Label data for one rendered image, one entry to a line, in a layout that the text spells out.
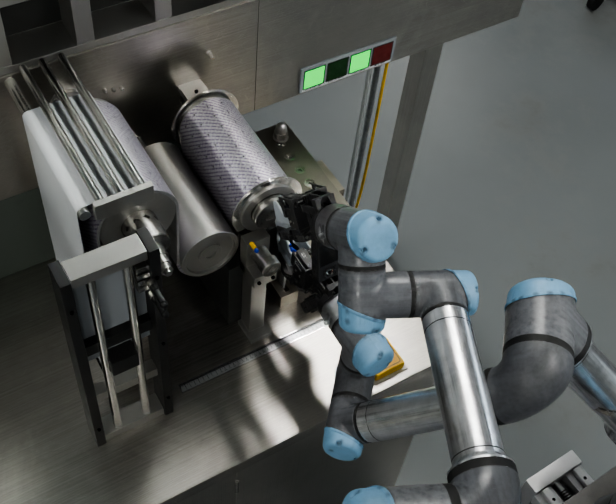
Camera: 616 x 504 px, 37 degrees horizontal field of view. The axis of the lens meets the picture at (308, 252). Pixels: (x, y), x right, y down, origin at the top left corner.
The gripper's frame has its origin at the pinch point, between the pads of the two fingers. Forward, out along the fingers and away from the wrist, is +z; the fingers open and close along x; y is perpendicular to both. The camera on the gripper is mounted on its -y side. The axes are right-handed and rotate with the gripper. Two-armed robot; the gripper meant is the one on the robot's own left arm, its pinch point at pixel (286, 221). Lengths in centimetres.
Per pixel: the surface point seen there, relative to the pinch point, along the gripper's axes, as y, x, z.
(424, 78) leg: 4, -77, 65
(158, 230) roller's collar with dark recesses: 9.3, 25.3, -8.2
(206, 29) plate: 36.5, -2.4, 17.4
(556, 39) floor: -19, -212, 169
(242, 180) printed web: 9.9, 5.2, 1.8
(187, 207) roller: 7.2, 14.5, 9.3
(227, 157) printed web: 13.9, 5.0, 6.5
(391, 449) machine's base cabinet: -76, -23, 34
